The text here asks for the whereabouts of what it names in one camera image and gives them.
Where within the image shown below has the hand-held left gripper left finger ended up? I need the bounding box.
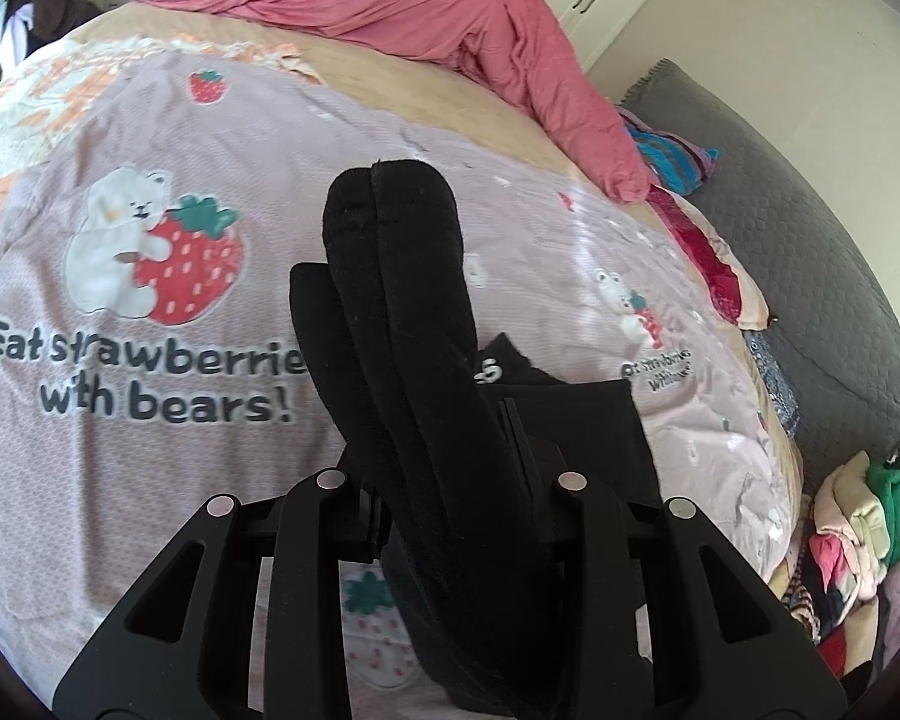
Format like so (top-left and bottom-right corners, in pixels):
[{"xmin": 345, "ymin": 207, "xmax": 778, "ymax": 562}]
[{"xmin": 51, "ymin": 467, "xmax": 392, "ymax": 720}]

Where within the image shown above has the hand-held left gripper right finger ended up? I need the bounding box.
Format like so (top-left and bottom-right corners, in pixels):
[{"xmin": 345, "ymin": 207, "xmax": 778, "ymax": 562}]
[{"xmin": 497, "ymin": 397, "xmax": 850, "ymax": 720}]

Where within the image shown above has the black long sock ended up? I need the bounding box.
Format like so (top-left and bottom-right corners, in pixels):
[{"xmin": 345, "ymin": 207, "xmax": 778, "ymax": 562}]
[
  {"xmin": 367, "ymin": 157, "xmax": 650, "ymax": 720},
  {"xmin": 289, "ymin": 167, "xmax": 398, "ymax": 511}
]

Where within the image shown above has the pile of colourful clothes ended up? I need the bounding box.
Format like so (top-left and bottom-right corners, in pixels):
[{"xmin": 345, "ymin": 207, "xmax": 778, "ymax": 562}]
[{"xmin": 772, "ymin": 450, "xmax": 900, "ymax": 692}]

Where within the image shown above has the dark clothes pile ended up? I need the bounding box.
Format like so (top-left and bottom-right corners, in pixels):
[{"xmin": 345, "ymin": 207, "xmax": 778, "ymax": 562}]
[{"xmin": 0, "ymin": 0, "xmax": 132, "ymax": 62}]

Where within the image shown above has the black sock with white print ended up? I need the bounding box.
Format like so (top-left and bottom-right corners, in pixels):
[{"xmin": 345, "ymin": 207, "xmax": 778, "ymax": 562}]
[{"xmin": 472, "ymin": 332, "xmax": 662, "ymax": 533}]

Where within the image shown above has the blue patterned cloth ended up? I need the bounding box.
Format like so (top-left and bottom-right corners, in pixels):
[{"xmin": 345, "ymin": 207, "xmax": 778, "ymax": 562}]
[{"xmin": 742, "ymin": 330, "xmax": 805, "ymax": 437}]

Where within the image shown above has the blue striped cloth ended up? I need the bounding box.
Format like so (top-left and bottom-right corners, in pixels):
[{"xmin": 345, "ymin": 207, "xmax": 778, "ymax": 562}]
[{"xmin": 619, "ymin": 109, "xmax": 721, "ymax": 197}]

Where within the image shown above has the grey quilted mat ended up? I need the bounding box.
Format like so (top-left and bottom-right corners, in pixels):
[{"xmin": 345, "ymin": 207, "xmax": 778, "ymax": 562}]
[{"xmin": 619, "ymin": 61, "xmax": 900, "ymax": 497}]

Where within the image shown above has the lilac strawberry bear printed blanket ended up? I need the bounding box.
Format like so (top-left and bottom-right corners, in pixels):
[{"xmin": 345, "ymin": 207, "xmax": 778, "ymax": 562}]
[{"xmin": 0, "ymin": 52, "xmax": 805, "ymax": 698}]

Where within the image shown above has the beige bed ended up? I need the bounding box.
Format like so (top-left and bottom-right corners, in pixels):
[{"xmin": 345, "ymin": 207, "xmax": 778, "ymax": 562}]
[{"xmin": 67, "ymin": 4, "xmax": 620, "ymax": 192}]

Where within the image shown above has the pink blanket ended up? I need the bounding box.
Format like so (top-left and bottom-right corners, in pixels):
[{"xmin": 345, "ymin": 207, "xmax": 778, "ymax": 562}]
[{"xmin": 131, "ymin": 0, "xmax": 655, "ymax": 202}]

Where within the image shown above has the orange white plush bear blanket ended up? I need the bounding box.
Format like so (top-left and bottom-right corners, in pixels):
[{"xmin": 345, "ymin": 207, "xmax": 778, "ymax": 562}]
[{"xmin": 0, "ymin": 30, "xmax": 323, "ymax": 263}]

